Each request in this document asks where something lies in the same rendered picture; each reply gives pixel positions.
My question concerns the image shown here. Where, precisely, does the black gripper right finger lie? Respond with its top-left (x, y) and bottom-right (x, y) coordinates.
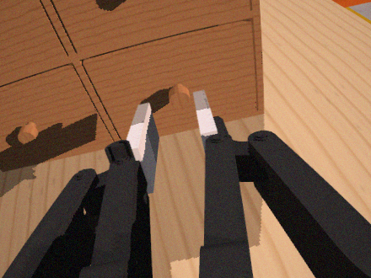
top-left (193, 90), bottom-right (371, 278)

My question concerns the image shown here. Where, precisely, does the brown wooden drawer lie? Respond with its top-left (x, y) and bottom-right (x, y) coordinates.
top-left (0, 0), bottom-right (68, 79)
top-left (52, 0), bottom-right (250, 54)
top-left (0, 62), bottom-right (114, 168)
top-left (83, 19), bottom-right (257, 140)

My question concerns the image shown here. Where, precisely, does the brown wooden chest of drawers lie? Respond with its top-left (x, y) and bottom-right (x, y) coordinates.
top-left (0, 0), bottom-right (264, 172)

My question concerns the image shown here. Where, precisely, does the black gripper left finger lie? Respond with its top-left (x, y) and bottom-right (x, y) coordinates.
top-left (2, 103), bottom-right (159, 278)

